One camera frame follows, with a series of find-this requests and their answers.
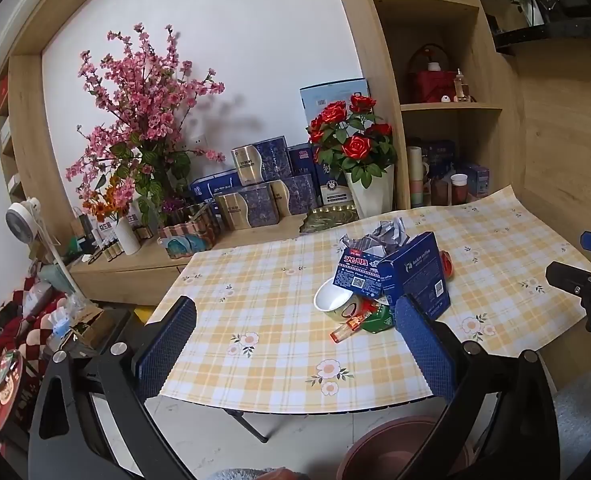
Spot red paper cup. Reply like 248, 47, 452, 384
450, 174, 469, 205

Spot large light blue box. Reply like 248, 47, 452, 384
299, 78, 369, 133

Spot red lighter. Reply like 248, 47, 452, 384
330, 307, 376, 344

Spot red white checkered blanket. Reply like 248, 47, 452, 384
0, 280, 72, 362

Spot plaid basket planter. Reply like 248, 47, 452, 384
156, 197, 222, 253

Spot dark blue shelf box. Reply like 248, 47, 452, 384
420, 140, 457, 177

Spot small cardboard box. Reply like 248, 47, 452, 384
58, 305, 104, 357

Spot clear plastic bottle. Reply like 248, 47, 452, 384
45, 310, 74, 352

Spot blue white-label box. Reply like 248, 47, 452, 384
318, 160, 352, 206

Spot red rose bouquet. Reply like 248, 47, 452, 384
306, 95, 397, 189

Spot crumpled silver foil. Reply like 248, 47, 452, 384
339, 217, 422, 261

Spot dark blue coffee box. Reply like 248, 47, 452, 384
379, 231, 452, 322

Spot row of small bottles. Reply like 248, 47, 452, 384
92, 237, 124, 264

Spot orange artificial flowers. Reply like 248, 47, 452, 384
82, 187, 126, 223

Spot red round tin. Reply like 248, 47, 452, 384
0, 350, 42, 437

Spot blue ice cream box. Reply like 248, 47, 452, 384
333, 244, 392, 302

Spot wooden shelf unit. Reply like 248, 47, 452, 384
325, 0, 526, 211

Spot gold leaf tray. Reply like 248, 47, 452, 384
299, 205, 361, 235

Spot black folding table frame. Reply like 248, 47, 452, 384
222, 402, 272, 444

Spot black shelf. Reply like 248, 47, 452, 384
493, 22, 591, 54

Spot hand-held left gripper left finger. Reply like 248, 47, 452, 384
28, 296, 198, 480

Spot stack of pastel cups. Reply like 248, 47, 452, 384
406, 146, 427, 207

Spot yellow plaid floral tablecloth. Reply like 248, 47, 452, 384
142, 185, 591, 413

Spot white desk fan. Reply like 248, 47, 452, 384
5, 197, 84, 307

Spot green snack packet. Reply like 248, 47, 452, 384
358, 295, 397, 334

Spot gold and blue gift box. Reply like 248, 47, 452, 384
269, 174, 319, 218
215, 184, 281, 231
232, 136, 293, 186

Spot small blue box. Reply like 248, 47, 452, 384
468, 162, 492, 199

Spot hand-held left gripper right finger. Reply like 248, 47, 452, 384
394, 294, 562, 480

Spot dark blue red-label box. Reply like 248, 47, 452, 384
288, 142, 322, 179

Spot red gift basket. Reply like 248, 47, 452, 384
406, 45, 459, 106

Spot brown cup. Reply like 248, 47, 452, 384
429, 180, 451, 206

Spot grey fluffy slipper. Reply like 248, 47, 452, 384
210, 465, 307, 480

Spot person's fleece-clad leg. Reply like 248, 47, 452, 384
554, 372, 591, 480

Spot white faceted vase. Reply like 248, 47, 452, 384
344, 164, 396, 220

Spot pink blossom arrangement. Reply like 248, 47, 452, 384
65, 22, 226, 226

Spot slim white vase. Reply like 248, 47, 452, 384
114, 215, 142, 256

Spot glass perfume bottle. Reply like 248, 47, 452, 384
453, 69, 472, 104

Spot maroon plastic bin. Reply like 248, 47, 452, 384
343, 415, 472, 480

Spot flat blue carton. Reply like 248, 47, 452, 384
190, 169, 244, 206

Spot teal pouch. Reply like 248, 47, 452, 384
165, 235, 212, 260

